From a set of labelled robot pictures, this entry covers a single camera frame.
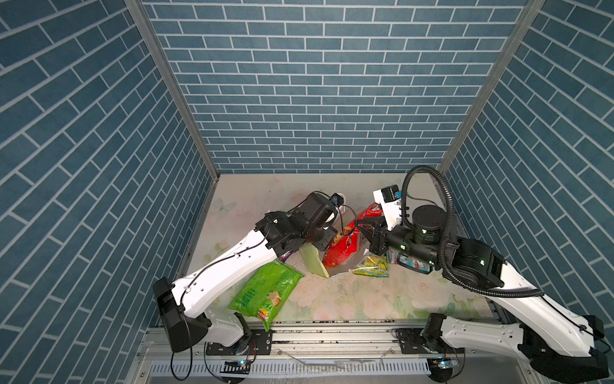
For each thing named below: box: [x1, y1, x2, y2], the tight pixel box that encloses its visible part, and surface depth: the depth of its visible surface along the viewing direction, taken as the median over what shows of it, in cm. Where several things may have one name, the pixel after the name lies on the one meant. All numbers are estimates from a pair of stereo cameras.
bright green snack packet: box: [228, 258, 305, 332], surface depth 82 cm
